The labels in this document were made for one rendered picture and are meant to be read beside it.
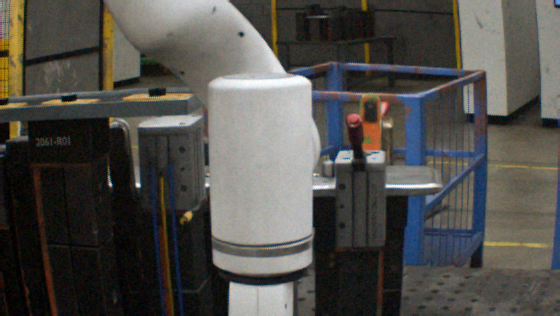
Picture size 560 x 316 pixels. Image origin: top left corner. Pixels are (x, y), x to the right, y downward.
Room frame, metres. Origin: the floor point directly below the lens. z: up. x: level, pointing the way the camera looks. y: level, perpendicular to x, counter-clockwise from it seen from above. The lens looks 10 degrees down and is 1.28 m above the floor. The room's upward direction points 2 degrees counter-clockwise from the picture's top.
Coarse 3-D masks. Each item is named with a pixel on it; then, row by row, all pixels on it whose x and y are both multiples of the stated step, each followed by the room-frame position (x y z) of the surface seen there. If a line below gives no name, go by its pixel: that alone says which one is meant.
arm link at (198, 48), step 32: (128, 0) 0.74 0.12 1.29; (160, 0) 0.73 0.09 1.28; (192, 0) 0.74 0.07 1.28; (224, 0) 0.79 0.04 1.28; (128, 32) 0.75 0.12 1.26; (160, 32) 0.74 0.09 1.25; (192, 32) 0.76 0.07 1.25; (224, 32) 0.80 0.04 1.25; (256, 32) 0.83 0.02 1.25; (192, 64) 0.82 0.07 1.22; (224, 64) 0.83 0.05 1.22; (256, 64) 0.83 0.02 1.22
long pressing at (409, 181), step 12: (108, 168) 1.51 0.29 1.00; (396, 168) 1.44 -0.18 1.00; (408, 168) 1.44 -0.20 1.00; (420, 168) 1.44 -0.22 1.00; (432, 168) 1.45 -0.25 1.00; (108, 180) 1.40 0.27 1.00; (324, 180) 1.37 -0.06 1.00; (396, 180) 1.35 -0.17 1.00; (408, 180) 1.35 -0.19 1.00; (420, 180) 1.34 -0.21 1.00; (432, 180) 1.34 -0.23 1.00; (324, 192) 1.31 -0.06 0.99; (396, 192) 1.30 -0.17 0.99; (408, 192) 1.29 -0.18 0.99; (420, 192) 1.29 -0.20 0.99; (432, 192) 1.30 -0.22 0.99
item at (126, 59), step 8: (120, 32) 13.55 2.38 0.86; (120, 40) 13.55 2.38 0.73; (120, 48) 13.55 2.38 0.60; (128, 48) 13.77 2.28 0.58; (120, 56) 13.55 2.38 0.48; (128, 56) 13.77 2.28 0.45; (136, 56) 13.99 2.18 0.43; (120, 64) 13.55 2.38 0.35; (128, 64) 13.77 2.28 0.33; (136, 64) 13.99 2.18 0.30; (120, 72) 13.55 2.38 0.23; (128, 72) 13.77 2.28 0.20; (136, 72) 13.99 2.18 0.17; (120, 80) 13.60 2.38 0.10; (128, 80) 13.82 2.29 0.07; (136, 80) 14.04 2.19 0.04
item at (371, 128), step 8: (368, 96) 1.53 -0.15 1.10; (376, 96) 1.53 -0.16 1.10; (360, 104) 1.53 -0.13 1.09; (368, 104) 1.52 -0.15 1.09; (376, 104) 1.53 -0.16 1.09; (360, 112) 1.53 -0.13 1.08; (368, 112) 1.52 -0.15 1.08; (376, 112) 1.52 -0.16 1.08; (368, 120) 1.53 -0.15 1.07; (376, 120) 1.52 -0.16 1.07; (368, 128) 1.52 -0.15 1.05; (376, 128) 1.52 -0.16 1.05; (368, 136) 1.52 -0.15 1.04; (376, 136) 1.52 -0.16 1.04; (368, 144) 1.52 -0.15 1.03; (376, 144) 1.51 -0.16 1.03
